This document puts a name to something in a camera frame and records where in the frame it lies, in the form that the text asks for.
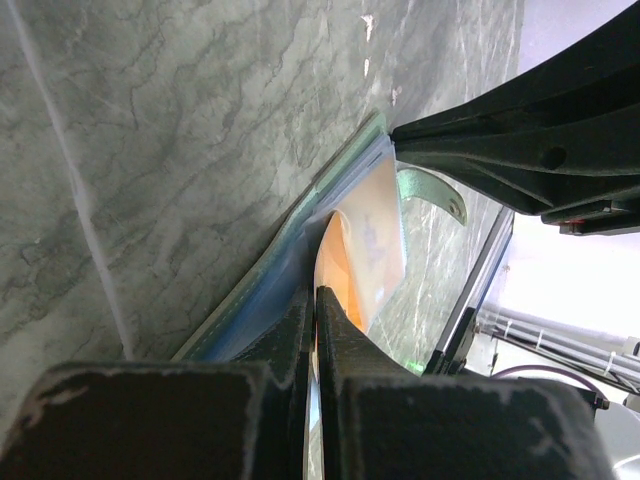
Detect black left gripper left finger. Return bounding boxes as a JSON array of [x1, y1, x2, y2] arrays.
[[1, 287, 313, 479]]

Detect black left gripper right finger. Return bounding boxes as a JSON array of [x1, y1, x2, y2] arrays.
[[315, 287, 613, 479]]

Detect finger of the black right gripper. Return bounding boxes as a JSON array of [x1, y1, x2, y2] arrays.
[[391, 5, 639, 235]]

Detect gold striped credit card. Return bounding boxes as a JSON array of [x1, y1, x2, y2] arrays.
[[339, 154, 406, 332]]

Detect gold patterned credit card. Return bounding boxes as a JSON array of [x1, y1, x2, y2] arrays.
[[314, 211, 367, 331]]

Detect aluminium frame rail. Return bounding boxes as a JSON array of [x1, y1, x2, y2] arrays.
[[422, 207, 514, 376]]

